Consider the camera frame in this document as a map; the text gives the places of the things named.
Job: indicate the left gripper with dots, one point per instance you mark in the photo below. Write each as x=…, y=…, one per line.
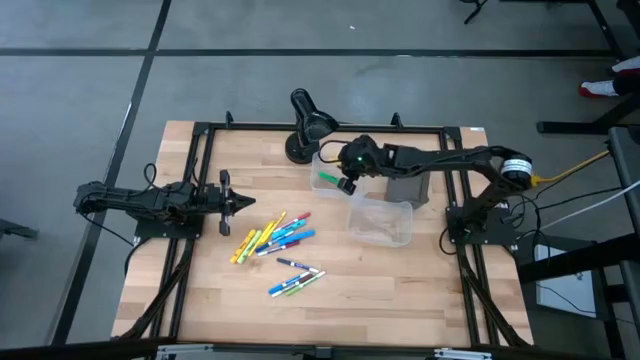
x=212, y=200

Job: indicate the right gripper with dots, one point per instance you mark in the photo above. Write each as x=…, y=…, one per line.
x=360, y=157

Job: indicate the slim yellow highlighter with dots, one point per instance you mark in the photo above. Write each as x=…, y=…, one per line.
x=272, y=236
x=280, y=221

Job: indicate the teal highlighter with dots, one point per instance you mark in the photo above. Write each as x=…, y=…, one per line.
x=292, y=227

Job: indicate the red dry-erase marker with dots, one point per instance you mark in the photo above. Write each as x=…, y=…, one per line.
x=302, y=217

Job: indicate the maroon dry-erase marker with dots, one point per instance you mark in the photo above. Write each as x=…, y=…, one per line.
x=287, y=246

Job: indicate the blue highlighter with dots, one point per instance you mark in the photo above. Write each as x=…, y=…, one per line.
x=300, y=236

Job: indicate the brown dry-erase marker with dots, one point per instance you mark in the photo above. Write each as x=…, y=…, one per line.
x=295, y=284

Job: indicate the green dry-erase marker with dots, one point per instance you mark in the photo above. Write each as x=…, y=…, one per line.
x=312, y=279

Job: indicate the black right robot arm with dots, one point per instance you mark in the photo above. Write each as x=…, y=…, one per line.
x=450, y=157

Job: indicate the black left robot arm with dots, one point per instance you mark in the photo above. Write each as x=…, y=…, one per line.
x=125, y=197

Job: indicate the clear plastic bin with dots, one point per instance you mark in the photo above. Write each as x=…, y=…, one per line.
x=380, y=222
x=317, y=165

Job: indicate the light green highlighter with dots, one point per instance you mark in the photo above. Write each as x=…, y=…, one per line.
x=250, y=246

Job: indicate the black desk lamp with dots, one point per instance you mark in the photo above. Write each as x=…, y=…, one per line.
x=312, y=125

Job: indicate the black chair leg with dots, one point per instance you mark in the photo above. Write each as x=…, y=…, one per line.
x=475, y=10

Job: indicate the black stand foot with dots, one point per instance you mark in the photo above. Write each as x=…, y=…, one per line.
x=17, y=230

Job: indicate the black floor beam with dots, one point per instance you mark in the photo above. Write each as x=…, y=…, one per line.
x=575, y=260

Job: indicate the white floor box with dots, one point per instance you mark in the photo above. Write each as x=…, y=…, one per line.
x=565, y=295

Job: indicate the person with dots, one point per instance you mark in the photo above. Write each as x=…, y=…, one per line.
x=597, y=89

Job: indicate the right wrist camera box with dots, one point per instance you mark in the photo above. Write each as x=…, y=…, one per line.
x=347, y=186

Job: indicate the black table frame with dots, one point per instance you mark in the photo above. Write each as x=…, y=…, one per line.
x=250, y=127

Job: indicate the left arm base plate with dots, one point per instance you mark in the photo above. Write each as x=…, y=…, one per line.
x=165, y=231

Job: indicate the silver mounting bracket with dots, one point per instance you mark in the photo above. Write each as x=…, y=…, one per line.
x=185, y=350
x=462, y=354

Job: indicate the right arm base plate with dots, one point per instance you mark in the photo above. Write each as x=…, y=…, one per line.
x=500, y=235

